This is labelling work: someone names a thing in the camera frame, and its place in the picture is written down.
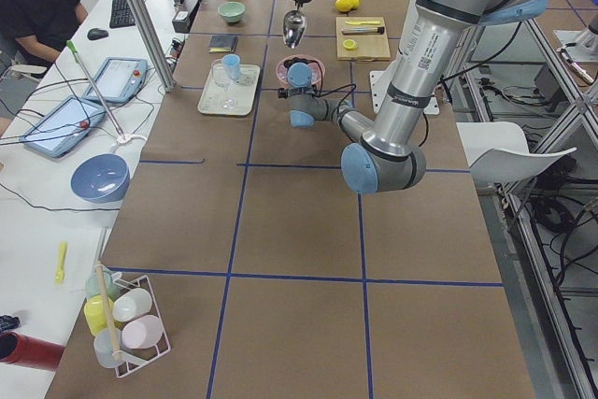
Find metal ice scoop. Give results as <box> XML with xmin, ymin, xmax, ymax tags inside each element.
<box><xmin>282</xmin><ymin>8</ymin><xmax>307</xmax><ymax>49</ymax></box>

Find light blue cup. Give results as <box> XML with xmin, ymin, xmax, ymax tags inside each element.
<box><xmin>221</xmin><ymin>54</ymin><xmax>241</xmax><ymax>81</ymax></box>

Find white plastic cup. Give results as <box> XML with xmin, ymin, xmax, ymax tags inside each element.
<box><xmin>112</xmin><ymin>288</ymin><xmax>153</xmax><ymax>322</ymax></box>

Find pink plastic cup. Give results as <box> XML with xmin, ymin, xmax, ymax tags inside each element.
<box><xmin>121</xmin><ymin>314</ymin><xmax>164</xmax><ymax>349</ymax></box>

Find yellow plastic cup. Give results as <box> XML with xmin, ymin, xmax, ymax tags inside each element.
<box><xmin>83</xmin><ymin>294</ymin><xmax>107</xmax><ymax>336</ymax></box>

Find pink bowl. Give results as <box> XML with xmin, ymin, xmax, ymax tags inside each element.
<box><xmin>275</xmin><ymin>54</ymin><xmax>325</xmax><ymax>89</ymax></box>

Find grey folded cloth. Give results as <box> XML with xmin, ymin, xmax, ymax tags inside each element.
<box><xmin>208</xmin><ymin>35</ymin><xmax>238</xmax><ymax>53</ymax></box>

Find lemon half slice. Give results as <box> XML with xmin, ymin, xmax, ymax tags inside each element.
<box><xmin>342</xmin><ymin>39</ymin><xmax>359</xmax><ymax>50</ymax></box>

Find clear wine glass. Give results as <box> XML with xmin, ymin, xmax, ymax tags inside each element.
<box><xmin>210</xmin><ymin>59</ymin><xmax>235</xmax><ymax>110</ymax></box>

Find yellow plastic knife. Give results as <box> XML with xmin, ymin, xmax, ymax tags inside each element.
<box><xmin>345</xmin><ymin>21</ymin><xmax>381</xmax><ymax>26</ymax></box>

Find green ceramic bowl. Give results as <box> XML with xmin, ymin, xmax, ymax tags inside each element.
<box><xmin>218</xmin><ymin>1</ymin><xmax>246</xmax><ymax>24</ymax></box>

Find white serving tray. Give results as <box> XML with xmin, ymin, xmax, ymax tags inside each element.
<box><xmin>197</xmin><ymin>64</ymin><xmax>261</xmax><ymax>117</ymax></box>

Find wooden cutting board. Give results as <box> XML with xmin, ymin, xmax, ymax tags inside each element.
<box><xmin>335</xmin><ymin>16</ymin><xmax>391</xmax><ymax>61</ymax></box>

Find far teach pendant tablet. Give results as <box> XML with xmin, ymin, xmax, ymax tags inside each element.
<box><xmin>93</xmin><ymin>57</ymin><xmax>149</xmax><ymax>105</ymax></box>

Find teach pendant tablet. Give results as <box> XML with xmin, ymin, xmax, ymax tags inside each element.
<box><xmin>93</xmin><ymin>57</ymin><xmax>149</xmax><ymax>105</ymax></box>
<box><xmin>19</xmin><ymin>95</ymin><xmax>106</xmax><ymax>158</ymax></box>

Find black keyboard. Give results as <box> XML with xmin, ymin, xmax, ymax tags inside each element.
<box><xmin>109</xmin><ymin>0</ymin><xmax>135</xmax><ymax>29</ymax></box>

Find black computer mouse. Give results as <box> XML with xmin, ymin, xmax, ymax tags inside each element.
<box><xmin>87</xmin><ymin>28</ymin><xmax>109</xmax><ymax>41</ymax></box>

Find blue plastic bowl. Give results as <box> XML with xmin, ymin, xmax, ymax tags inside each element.
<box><xmin>70</xmin><ymin>153</ymin><xmax>130</xmax><ymax>204</ymax></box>

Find white plastic chair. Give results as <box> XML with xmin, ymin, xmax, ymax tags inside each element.
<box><xmin>457</xmin><ymin>121</ymin><xmax>577</xmax><ymax>186</ymax></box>

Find near teach pendant tablet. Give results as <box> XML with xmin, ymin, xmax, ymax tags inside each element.
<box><xmin>19</xmin><ymin>95</ymin><xmax>106</xmax><ymax>158</ymax></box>

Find person in black shirt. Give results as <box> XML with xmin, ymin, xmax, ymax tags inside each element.
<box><xmin>0</xmin><ymin>0</ymin><xmax>90</xmax><ymax>136</ymax></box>

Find yellow plastic spoon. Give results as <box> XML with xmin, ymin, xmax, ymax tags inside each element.
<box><xmin>54</xmin><ymin>241</ymin><xmax>67</xmax><ymax>284</ymax></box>

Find red cylinder bottle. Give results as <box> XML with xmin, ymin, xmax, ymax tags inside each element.
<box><xmin>1</xmin><ymin>332</ymin><xmax>64</xmax><ymax>371</ymax></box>

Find aluminium frame post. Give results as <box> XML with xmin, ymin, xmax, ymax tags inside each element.
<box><xmin>127</xmin><ymin>0</ymin><xmax>175</xmax><ymax>93</ymax></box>

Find white wire cup rack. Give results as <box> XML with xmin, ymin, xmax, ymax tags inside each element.
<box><xmin>93</xmin><ymin>264</ymin><xmax>171</xmax><ymax>378</ymax></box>

